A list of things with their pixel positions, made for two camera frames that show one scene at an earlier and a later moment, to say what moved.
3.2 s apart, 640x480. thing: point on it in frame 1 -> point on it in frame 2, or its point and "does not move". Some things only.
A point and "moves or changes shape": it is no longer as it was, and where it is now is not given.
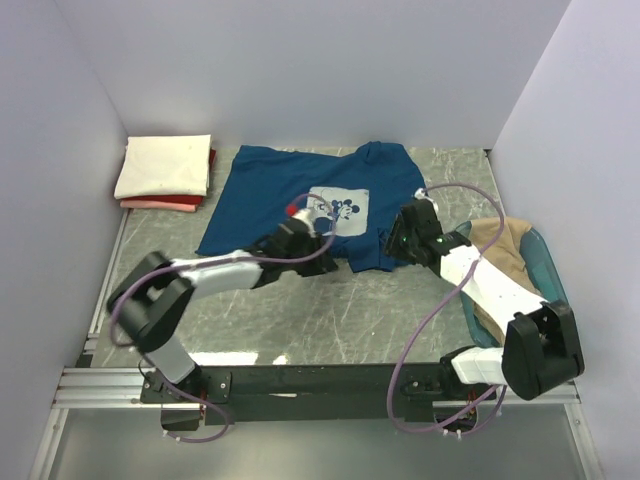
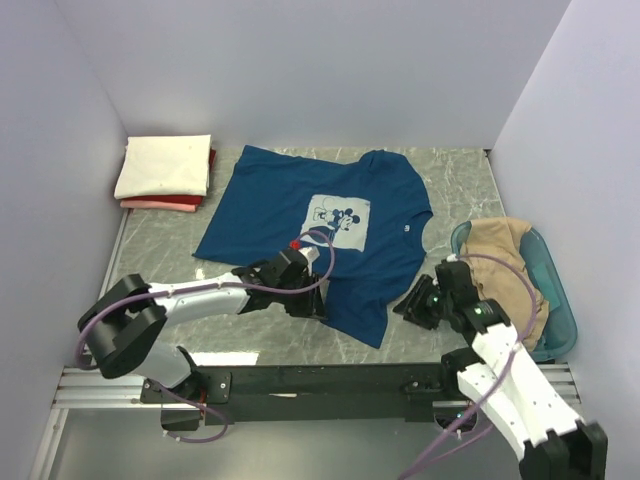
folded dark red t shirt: x=182 y=199 does not move
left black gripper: x=323 y=263 -> x=311 y=307
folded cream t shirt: x=164 y=165 does not move
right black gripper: x=392 y=244 -> x=412 y=304
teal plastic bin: x=546 y=273 does not move
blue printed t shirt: x=355 y=197 moves or changes shape
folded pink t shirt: x=163 y=205 does not move
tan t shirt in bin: x=508 y=258 does not move
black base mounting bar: x=259 y=394 does not move
